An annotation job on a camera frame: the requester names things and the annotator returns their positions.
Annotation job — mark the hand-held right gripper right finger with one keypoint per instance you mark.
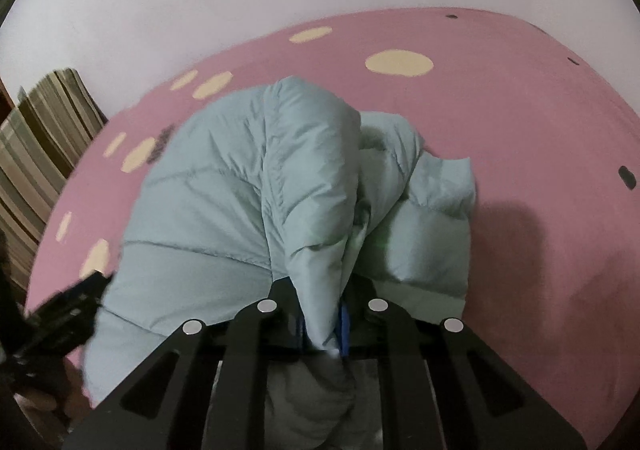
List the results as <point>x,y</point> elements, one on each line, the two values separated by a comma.
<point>395,335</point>

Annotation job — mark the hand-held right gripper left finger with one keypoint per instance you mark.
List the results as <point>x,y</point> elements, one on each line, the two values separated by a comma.
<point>250,335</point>

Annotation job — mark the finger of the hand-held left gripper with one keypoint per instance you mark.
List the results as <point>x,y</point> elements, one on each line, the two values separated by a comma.
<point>75,300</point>

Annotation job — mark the light blue puffer jacket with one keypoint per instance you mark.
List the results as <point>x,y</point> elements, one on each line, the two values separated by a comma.
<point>225,190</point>

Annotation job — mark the person's left hand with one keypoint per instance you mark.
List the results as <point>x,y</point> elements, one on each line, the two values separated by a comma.
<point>47,392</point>

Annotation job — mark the striped curtain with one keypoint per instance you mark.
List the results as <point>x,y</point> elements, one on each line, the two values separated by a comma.
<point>35,149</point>

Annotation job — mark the pink dotted bed sheet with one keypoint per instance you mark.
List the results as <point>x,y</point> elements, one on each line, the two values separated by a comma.
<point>525,139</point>

